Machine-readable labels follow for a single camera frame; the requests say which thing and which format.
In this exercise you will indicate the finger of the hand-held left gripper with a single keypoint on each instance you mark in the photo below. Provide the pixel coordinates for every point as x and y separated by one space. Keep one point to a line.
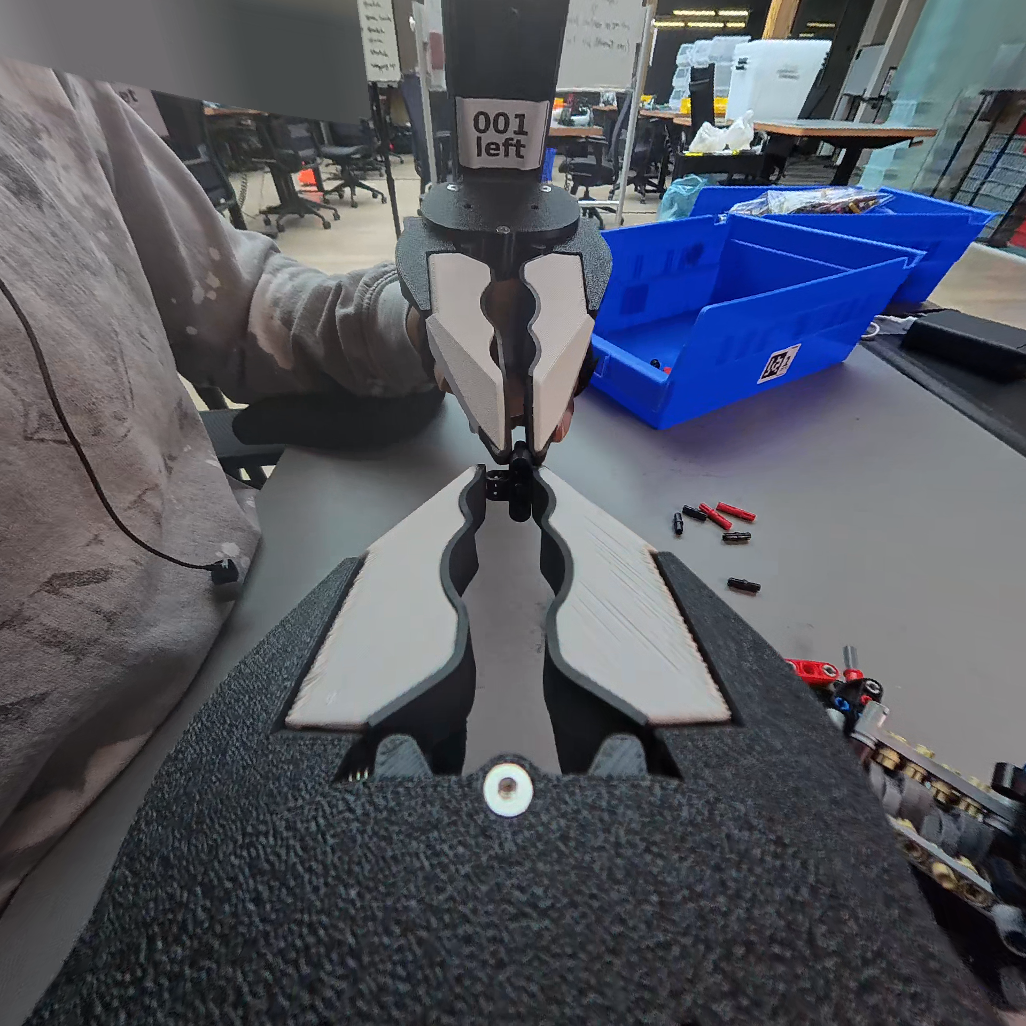
461 337
561 329

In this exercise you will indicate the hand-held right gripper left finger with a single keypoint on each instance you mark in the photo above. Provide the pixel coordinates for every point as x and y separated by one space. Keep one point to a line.
377 633

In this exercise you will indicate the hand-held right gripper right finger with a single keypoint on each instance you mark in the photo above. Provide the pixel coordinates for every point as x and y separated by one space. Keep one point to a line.
633 633

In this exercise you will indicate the black brick connector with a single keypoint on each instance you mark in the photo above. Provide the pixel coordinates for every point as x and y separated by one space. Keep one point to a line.
501 487

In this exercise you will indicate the red brick pin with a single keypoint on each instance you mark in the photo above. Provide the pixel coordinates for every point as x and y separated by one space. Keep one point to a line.
715 515
736 511

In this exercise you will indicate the blue plastic bin white tag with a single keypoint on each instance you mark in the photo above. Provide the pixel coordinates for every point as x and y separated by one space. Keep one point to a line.
721 377

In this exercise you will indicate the toy brick engine chassis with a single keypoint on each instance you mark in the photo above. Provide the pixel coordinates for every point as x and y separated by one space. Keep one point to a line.
922 785

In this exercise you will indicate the person's left forearm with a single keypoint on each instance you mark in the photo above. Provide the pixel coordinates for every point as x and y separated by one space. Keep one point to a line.
320 320

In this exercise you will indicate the person's left hand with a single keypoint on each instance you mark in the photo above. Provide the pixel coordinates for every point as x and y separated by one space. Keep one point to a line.
425 357

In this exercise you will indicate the whiteboard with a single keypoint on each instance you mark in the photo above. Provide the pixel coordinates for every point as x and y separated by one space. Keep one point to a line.
378 40
601 40

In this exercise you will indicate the black chair armrest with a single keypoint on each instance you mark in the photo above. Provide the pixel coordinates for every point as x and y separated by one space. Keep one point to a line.
337 421

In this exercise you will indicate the teal plastic bag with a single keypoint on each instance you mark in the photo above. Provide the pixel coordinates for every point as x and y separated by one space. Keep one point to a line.
681 199

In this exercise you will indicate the black office chair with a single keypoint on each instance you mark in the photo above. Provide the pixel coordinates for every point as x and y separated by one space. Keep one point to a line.
292 160
353 156

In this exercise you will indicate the stack of clear containers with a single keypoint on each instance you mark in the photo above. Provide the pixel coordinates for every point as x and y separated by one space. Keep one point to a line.
701 68

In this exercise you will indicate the white plastic bags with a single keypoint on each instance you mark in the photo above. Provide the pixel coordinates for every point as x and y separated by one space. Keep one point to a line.
721 136

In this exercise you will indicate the white storage container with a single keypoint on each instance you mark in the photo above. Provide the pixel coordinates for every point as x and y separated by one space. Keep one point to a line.
777 80

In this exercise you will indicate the clear bag of brick parts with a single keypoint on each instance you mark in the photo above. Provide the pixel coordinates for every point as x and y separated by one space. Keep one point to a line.
809 202

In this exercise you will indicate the wooden top office table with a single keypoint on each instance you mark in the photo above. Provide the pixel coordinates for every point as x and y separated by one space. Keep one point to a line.
842 130

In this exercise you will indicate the person's grey hoodie torso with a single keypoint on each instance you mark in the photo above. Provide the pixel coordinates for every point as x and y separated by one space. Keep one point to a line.
96 401

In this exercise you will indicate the black power adapter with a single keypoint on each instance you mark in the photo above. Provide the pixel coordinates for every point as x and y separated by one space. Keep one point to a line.
962 333

